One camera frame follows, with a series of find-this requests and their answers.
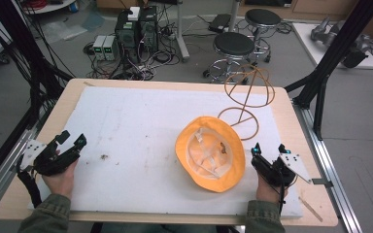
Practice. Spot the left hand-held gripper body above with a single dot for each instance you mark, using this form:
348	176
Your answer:
45	158

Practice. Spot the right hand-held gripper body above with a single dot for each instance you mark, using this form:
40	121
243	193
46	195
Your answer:
280	168

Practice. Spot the orange bucket hat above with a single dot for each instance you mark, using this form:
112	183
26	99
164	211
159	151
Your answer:
210	153

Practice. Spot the person's right hand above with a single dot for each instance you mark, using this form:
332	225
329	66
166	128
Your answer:
268	191

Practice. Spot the person's left hand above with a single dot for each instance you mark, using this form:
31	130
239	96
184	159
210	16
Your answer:
60	180

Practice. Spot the wooden stick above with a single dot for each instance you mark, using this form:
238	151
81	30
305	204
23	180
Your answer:
310	209

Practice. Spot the white foam mat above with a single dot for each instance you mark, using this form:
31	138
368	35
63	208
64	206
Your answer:
162	152

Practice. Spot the grey power supply unit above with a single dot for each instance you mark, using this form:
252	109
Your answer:
99	47
109	48

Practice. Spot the black round stool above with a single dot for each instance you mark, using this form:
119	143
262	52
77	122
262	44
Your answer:
262	27
233	55

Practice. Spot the white platform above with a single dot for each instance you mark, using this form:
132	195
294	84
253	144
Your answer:
327	48

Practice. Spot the black computer tower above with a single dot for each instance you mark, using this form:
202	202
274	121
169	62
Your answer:
148	30
127	35

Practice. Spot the black flat device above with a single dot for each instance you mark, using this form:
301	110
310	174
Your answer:
219	22

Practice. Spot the white box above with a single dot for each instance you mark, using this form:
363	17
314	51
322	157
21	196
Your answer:
133	13

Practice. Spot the grey metal stand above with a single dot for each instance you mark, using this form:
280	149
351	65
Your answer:
181	32

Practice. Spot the aluminium rail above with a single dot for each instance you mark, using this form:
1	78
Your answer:
328	168
6	168

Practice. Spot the black metal frame post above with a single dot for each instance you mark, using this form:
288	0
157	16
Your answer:
22	48
333	55

